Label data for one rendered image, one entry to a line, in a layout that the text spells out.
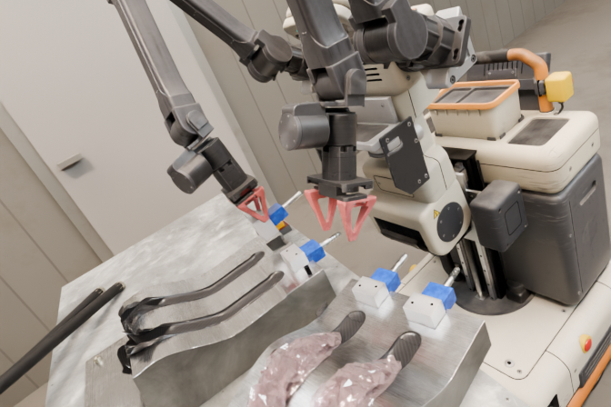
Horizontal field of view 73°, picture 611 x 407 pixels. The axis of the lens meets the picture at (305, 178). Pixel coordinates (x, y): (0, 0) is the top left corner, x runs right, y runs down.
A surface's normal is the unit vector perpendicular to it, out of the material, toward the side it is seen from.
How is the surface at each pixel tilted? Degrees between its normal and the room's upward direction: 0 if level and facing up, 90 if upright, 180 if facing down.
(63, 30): 90
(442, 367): 0
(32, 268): 90
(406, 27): 90
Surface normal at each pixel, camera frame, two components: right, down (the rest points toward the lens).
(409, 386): -0.02, -0.99
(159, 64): 0.52, -0.32
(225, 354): 0.45, 0.22
